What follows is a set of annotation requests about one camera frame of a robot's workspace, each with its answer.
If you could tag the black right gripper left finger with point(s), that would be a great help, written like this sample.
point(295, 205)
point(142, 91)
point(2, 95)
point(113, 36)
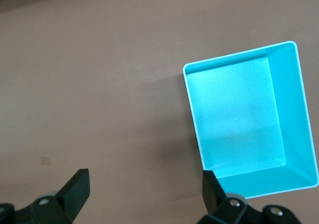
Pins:
point(74, 191)

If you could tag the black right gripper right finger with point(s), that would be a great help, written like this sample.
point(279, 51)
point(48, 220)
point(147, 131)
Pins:
point(211, 194)

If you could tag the blue plastic box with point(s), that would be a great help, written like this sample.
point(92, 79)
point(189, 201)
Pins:
point(236, 109)

